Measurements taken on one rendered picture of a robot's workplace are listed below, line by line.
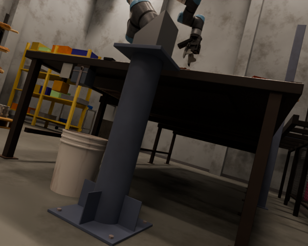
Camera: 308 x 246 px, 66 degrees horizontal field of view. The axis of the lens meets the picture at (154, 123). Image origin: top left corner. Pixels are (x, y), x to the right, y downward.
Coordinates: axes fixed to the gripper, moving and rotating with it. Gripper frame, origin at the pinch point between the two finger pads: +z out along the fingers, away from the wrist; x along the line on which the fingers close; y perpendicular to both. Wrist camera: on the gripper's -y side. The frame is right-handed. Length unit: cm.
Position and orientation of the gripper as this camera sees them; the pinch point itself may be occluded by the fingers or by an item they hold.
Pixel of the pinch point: (185, 62)
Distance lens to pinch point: 175.2
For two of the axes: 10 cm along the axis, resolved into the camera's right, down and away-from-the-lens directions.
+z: -2.6, 9.6, -0.7
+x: 3.8, 1.7, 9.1
